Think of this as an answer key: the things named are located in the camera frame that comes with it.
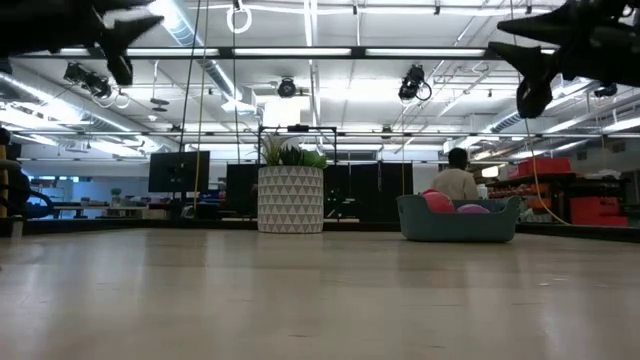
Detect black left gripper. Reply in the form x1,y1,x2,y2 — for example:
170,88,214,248
0,0,165,86

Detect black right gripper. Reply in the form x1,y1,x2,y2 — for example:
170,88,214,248
487,0,640,120

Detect red toy tomato green leaves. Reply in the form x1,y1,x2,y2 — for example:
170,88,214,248
421,188,457,215

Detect red storage bin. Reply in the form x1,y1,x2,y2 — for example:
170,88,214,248
569,196,630,228
518,157,572,178

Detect black monitor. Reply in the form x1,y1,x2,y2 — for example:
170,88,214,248
148,150,211,194

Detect black shelf unit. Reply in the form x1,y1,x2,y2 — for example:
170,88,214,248
485,172,629,226

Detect person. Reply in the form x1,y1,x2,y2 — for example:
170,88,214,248
431,147,481,202

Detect round black ceiling device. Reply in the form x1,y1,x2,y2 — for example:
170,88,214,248
277,77,298,99

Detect grey-blue plastic bin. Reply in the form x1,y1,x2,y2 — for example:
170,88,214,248
396,194,522,244

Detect green potted plant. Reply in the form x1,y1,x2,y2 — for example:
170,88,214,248
260,133,329,170

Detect white planter triangle pattern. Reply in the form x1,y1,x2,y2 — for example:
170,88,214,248
257,165,325,235

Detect black partition panels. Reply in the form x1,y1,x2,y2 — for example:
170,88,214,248
225,160,415,225

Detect black ceiling camera device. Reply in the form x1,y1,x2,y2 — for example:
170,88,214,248
63,62,114,100

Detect black hanging cable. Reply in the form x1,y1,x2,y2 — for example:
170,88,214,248
178,0,202,154

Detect black overhead frame bar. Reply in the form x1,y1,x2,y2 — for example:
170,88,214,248
14,46,556,61

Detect white hanging ring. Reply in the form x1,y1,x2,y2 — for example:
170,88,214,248
225,3,253,35

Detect long yellow cable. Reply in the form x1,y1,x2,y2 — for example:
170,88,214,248
508,0,571,226

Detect black overhead camera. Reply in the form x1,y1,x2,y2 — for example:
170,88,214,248
398,63,433,102

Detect black curved hose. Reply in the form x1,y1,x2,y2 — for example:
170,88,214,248
9,172,56,221

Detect yellow post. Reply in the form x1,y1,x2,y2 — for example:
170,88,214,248
0,144,10,219

